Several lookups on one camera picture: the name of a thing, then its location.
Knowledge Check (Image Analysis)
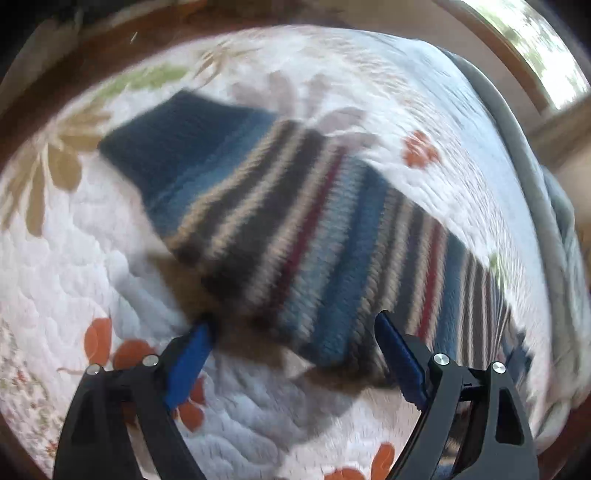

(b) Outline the blue striped knit sweater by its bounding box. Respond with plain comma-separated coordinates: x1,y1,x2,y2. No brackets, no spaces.
99,91,532,383

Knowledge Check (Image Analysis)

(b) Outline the grey rumpled duvet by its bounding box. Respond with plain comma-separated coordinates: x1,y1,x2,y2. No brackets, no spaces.
444,51,590,436

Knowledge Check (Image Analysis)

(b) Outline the floral quilted bedspread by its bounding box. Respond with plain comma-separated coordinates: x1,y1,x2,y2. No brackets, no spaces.
1,27,550,479

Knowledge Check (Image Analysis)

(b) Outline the wooden framed window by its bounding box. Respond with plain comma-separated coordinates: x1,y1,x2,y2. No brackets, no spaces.
439,1,590,113

